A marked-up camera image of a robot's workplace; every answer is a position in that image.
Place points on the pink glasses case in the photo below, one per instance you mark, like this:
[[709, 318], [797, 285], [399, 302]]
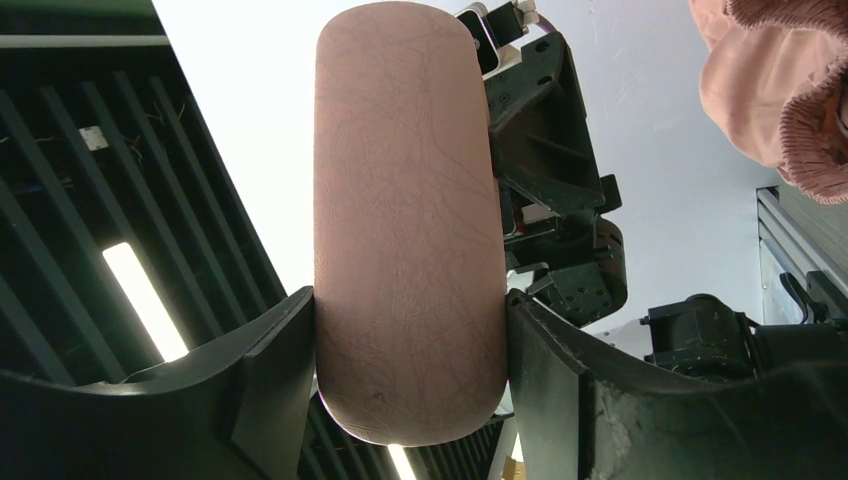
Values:
[[409, 276]]

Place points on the ceiling light strip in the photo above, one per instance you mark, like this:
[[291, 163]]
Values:
[[148, 306]]

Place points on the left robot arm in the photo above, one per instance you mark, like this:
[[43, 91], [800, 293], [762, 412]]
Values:
[[703, 338]]

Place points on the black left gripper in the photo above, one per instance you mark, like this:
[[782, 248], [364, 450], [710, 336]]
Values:
[[542, 151]]

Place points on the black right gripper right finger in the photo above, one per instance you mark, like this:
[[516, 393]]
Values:
[[587, 410]]

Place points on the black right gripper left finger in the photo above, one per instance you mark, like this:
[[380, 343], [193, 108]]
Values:
[[234, 408]]

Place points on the pink shorts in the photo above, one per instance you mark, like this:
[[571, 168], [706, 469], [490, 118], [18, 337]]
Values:
[[775, 83]]

